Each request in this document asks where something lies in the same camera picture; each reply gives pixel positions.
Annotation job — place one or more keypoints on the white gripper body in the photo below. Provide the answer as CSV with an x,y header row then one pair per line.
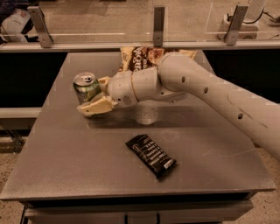
x,y
122,87

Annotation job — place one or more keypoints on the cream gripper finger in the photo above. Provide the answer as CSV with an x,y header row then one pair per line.
x,y
104,83
100,104

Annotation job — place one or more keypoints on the green soda can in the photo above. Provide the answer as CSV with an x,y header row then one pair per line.
x,y
86,86

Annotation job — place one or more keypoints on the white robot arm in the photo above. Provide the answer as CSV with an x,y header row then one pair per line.
x,y
177,74

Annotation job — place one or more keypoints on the yellow brown chip bag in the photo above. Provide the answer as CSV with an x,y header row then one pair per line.
x,y
136,58

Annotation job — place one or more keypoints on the black snack bar wrapper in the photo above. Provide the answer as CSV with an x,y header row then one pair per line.
x,y
154,157

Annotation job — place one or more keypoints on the clear acrylic barrier panel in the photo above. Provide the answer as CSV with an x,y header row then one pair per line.
x,y
192,22

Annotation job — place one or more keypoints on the left metal bracket post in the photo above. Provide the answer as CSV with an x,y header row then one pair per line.
x,y
39,23

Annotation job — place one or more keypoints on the metal bracket post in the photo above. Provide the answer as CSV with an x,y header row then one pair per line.
x,y
158,25
39,23
235,25

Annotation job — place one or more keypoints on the middle metal bracket post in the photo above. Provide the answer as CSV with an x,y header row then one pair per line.
x,y
158,25

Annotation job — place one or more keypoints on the right metal bracket post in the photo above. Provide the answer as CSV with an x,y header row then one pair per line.
x,y
235,25

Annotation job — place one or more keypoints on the white device with cable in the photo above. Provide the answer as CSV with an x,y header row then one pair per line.
x,y
250,25

